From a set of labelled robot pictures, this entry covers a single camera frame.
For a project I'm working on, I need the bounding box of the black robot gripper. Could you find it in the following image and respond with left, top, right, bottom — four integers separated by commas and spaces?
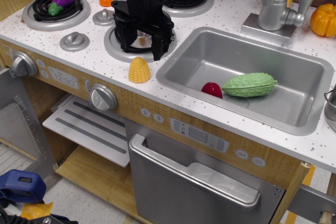
111, 0, 174, 61

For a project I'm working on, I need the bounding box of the yellow toy corn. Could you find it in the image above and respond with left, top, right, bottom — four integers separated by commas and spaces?
128, 57, 151, 83

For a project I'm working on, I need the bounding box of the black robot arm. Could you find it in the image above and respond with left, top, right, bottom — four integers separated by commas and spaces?
111, 0, 174, 61

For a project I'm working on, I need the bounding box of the small steel pan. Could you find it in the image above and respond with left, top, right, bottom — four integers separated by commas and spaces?
131, 30, 152, 49

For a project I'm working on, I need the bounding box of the right front stove burner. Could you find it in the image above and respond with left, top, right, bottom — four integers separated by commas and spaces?
103, 26, 177, 64

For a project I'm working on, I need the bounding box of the stove burner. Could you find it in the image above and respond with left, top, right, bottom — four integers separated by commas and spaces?
162, 0, 214, 18
23, 0, 91, 31
103, 26, 177, 64

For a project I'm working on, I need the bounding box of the right back stove burner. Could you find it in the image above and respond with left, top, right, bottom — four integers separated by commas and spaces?
162, 0, 214, 18

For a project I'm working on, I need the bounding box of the left front stove burner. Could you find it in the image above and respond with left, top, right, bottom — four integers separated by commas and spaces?
23, 0, 91, 31

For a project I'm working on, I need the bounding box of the silver countertop knob middle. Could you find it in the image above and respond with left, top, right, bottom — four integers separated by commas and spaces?
92, 8, 115, 26

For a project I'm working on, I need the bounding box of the silver countertop knob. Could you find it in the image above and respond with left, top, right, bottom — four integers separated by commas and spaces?
59, 32, 90, 52
92, 8, 115, 26

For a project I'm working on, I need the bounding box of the silver countertop knob front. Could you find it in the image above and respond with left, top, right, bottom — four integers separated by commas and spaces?
59, 32, 90, 52

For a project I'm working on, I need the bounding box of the silver oven knob right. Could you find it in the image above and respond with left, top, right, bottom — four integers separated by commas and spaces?
89, 83, 118, 111

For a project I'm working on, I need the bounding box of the silver oven knob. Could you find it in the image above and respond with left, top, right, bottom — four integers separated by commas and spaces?
89, 83, 118, 111
12, 51, 38, 77

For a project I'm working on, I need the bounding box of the red toy pepper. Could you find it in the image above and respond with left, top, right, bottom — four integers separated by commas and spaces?
201, 82, 223, 99

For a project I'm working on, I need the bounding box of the purple toy eggplant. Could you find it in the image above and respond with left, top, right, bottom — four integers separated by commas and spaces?
48, 0, 75, 16

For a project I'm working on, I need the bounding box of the white oven rack shelf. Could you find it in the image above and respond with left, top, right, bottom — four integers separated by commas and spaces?
43, 95, 130, 167

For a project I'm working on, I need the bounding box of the green toy bitter gourd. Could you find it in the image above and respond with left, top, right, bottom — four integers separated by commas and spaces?
222, 72, 278, 98

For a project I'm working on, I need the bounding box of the silver oven knob left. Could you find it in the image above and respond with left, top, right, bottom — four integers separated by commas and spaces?
12, 51, 38, 77

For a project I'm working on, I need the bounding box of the silver toy faucet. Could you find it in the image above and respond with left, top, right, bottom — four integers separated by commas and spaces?
241, 0, 313, 46

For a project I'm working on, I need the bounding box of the silver dishwasher door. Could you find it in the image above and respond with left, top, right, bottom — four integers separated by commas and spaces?
125, 120, 285, 223

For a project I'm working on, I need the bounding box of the silver toy sink basin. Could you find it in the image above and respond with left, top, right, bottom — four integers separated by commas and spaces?
156, 27, 334, 135

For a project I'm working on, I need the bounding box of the open oven door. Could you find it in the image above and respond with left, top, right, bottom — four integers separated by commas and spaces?
1, 68, 56, 179

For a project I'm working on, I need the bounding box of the orange toy pumpkin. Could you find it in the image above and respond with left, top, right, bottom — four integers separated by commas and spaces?
310, 4, 335, 37

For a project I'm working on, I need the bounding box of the blue clamp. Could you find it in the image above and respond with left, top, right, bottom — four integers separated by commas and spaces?
1, 169, 47, 207

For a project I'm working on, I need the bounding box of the steel pot at edge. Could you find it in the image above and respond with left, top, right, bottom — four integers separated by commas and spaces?
324, 89, 336, 131

